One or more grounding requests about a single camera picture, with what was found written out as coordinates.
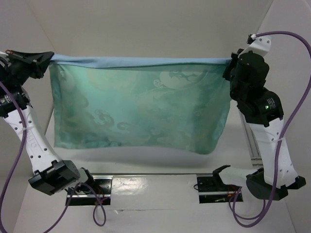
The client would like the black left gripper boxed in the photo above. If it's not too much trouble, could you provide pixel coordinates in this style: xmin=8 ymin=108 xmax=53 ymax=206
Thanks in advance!
xmin=3 ymin=50 xmax=52 ymax=86

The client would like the light blue pillowcase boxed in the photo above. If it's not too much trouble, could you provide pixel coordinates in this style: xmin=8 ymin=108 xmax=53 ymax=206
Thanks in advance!
xmin=49 ymin=54 xmax=231 ymax=154

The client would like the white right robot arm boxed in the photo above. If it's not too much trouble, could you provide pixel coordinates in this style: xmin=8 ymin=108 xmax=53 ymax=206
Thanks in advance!
xmin=223 ymin=49 xmax=306 ymax=200

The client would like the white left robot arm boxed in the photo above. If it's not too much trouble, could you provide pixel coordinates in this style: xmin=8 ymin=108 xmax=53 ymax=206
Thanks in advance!
xmin=0 ymin=50 xmax=96 ymax=196

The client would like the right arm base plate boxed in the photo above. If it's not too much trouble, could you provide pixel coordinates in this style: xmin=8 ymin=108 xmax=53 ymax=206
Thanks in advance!
xmin=193 ymin=165 xmax=239 ymax=204

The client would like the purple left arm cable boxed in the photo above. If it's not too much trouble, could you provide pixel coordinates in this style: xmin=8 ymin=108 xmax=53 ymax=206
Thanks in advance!
xmin=0 ymin=81 xmax=107 ymax=233

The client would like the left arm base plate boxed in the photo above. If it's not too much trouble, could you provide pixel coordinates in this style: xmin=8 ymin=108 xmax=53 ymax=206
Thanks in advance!
xmin=64 ymin=175 xmax=113 ymax=206

